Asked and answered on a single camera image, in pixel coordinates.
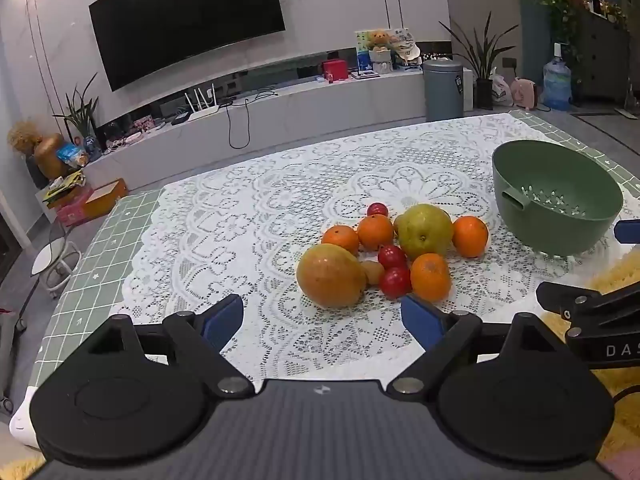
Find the dried yellow flower bunch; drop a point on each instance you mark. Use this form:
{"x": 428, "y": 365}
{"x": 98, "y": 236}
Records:
{"x": 22, "y": 135}

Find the green colander bowl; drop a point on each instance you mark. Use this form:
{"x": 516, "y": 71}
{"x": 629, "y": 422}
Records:
{"x": 550, "y": 175}

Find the blue snack bag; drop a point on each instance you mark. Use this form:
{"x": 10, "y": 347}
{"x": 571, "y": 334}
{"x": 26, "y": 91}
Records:
{"x": 72, "y": 155}

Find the blue water bottle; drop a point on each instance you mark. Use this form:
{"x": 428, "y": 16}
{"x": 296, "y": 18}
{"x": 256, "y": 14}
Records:
{"x": 556, "y": 80}

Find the pink patterned card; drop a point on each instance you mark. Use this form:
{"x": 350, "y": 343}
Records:
{"x": 145, "y": 122}

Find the orange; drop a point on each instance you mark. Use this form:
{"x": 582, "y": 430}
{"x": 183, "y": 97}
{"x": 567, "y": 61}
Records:
{"x": 470, "y": 236}
{"x": 375, "y": 231}
{"x": 341, "y": 237}
{"x": 431, "y": 277}

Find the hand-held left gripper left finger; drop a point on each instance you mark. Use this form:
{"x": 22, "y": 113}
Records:
{"x": 222, "y": 320}

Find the red cherry tomato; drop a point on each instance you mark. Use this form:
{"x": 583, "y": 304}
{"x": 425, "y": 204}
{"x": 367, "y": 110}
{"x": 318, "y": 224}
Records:
{"x": 391, "y": 256}
{"x": 377, "y": 208}
{"x": 395, "y": 281}

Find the white router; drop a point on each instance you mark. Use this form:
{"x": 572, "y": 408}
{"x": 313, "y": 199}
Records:
{"x": 202, "y": 110}

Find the large yellow orange pear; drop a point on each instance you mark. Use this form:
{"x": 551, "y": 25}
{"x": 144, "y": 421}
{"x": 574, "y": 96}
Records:
{"x": 327, "y": 275}

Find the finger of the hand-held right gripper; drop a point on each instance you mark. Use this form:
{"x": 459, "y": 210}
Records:
{"x": 555, "y": 297}
{"x": 627, "y": 231}

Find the white paper fan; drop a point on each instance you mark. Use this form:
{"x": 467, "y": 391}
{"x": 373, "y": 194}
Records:
{"x": 407, "y": 45}

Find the pink heater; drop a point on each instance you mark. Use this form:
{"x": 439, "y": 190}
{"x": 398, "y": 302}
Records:
{"x": 525, "y": 92}

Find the white digital scale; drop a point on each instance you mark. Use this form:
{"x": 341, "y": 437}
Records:
{"x": 365, "y": 75}

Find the yellow green paper stack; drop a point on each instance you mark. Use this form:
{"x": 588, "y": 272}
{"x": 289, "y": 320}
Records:
{"x": 62, "y": 187}

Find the black wall television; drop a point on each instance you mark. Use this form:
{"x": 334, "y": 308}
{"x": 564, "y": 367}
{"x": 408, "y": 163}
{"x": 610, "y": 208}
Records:
{"x": 185, "y": 15}

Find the dark wall socket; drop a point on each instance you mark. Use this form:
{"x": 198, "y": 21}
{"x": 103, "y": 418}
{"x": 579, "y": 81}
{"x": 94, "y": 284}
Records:
{"x": 509, "y": 63}

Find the orange cardboard box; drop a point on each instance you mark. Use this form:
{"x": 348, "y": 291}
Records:
{"x": 105, "y": 197}

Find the long-leaved potted plant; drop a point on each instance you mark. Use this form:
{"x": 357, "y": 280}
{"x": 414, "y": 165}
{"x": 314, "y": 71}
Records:
{"x": 484, "y": 92}

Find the white marble television console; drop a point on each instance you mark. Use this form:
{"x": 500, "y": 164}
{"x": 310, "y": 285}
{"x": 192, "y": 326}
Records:
{"x": 300, "y": 110}

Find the colourful picture board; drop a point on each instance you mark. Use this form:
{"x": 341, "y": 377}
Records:
{"x": 362, "y": 50}

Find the gold vase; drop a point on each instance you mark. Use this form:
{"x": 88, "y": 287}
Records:
{"x": 50, "y": 155}

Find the yellow fluffy cloth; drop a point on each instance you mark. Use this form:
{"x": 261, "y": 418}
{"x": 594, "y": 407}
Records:
{"x": 625, "y": 430}

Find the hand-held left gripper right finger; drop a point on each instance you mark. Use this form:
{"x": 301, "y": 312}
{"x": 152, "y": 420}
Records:
{"x": 422, "y": 319}

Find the white stool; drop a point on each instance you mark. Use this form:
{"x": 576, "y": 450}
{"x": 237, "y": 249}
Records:
{"x": 52, "y": 260}

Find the brown teddy bear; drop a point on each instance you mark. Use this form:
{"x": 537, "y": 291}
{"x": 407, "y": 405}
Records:
{"x": 378, "y": 40}

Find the large green yellow pear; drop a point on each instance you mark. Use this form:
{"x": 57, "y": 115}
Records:
{"x": 425, "y": 232}

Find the pink box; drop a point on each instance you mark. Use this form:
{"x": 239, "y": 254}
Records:
{"x": 70, "y": 212}

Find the white lace tablecloth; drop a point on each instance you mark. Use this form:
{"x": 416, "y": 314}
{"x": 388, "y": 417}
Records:
{"x": 250, "y": 210}

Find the red box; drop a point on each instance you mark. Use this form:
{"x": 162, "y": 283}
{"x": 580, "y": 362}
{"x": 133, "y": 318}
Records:
{"x": 335, "y": 69}

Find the white rounded object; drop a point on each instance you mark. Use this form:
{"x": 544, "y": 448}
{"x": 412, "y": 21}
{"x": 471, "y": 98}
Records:
{"x": 20, "y": 420}

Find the white plastic bag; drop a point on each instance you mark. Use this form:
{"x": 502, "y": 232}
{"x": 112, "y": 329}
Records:
{"x": 501, "y": 87}

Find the green plant in glass vase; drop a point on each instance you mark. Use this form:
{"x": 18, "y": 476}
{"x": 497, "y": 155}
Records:
{"x": 80, "y": 110}

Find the white basket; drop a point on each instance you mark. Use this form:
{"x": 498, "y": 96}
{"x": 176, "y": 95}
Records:
{"x": 382, "y": 62}

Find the dark grey cabinet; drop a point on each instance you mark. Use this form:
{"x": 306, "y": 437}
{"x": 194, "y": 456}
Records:
{"x": 600, "y": 55}

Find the grey pedal trash bin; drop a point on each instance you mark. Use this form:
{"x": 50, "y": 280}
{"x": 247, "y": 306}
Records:
{"x": 442, "y": 90}

